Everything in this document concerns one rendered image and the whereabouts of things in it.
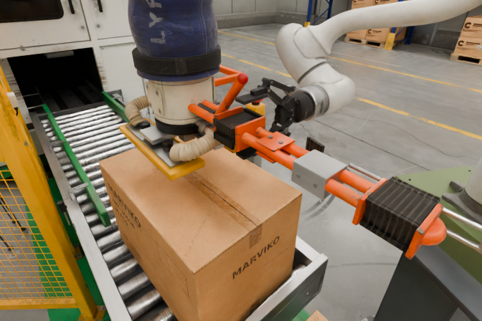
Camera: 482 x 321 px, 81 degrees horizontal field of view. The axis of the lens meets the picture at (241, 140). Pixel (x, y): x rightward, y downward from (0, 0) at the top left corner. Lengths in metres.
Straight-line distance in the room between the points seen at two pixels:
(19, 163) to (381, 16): 1.19
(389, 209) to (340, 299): 1.43
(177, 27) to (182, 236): 0.50
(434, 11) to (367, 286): 1.50
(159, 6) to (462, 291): 1.08
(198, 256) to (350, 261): 1.41
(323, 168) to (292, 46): 0.45
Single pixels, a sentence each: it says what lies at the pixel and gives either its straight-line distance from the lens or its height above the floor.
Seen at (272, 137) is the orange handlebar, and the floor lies 1.24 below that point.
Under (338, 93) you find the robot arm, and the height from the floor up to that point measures 1.25.
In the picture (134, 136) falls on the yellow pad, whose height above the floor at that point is 1.11.
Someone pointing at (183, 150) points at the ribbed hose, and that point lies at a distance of 0.66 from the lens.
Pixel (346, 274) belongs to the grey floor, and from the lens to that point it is 1.94.
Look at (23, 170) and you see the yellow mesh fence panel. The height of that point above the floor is 0.94.
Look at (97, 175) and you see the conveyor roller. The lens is 1.82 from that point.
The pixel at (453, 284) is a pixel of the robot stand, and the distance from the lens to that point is 1.09.
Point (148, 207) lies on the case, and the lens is 0.86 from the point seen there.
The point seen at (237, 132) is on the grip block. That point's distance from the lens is 0.57.
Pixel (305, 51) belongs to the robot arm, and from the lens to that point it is 0.83.
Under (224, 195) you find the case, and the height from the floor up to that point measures 0.95.
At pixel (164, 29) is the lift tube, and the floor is 1.42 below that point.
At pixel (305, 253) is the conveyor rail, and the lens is 1.19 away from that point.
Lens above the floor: 1.51
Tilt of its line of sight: 30 degrees down
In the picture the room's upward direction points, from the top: straight up
